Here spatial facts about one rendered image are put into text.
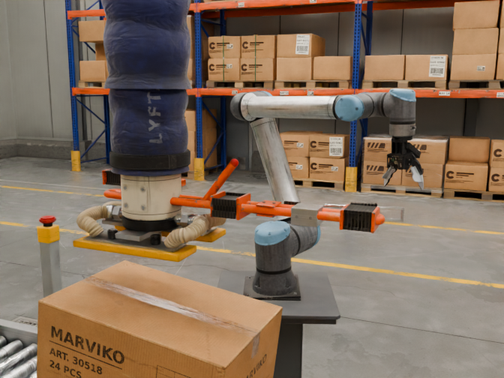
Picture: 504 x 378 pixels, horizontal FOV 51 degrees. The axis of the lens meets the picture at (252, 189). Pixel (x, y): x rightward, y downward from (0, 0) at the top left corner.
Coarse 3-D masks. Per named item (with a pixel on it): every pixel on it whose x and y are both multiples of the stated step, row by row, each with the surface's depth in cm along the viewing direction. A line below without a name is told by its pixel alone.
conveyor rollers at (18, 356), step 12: (0, 336) 228; (0, 348) 225; (12, 348) 219; (24, 348) 218; (36, 348) 220; (0, 360) 213; (12, 360) 209; (24, 360) 213; (36, 360) 208; (0, 372) 202; (12, 372) 199; (24, 372) 202; (36, 372) 199
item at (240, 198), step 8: (224, 192) 147; (232, 192) 147; (216, 200) 139; (224, 200) 138; (232, 200) 137; (240, 200) 138; (248, 200) 144; (216, 208) 140; (224, 208) 139; (232, 208) 138; (240, 208) 139; (216, 216) 140; (224, 216) 139; (232, 216) 138; (240, 216) 139
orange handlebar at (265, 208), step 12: (108, 192) 155; (120, 192) 154; (180, 204) 146; (192, 204) 144; (204, 204) 143; (252, 204) 142; (264, 204) 137; (276, 204) 137; (264, 216) 137; (288, 216) 134; (324, 216) 130; (336, 216) 129
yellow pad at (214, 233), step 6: (120, 228) 164; (216, 228) 160; (162, 234) 159; (168, 234) 158; (210, 234) 155; (216, 234) 155; (222, 234) 159; (198, 240) 154; (204, 240) 153; (210, 240) 153
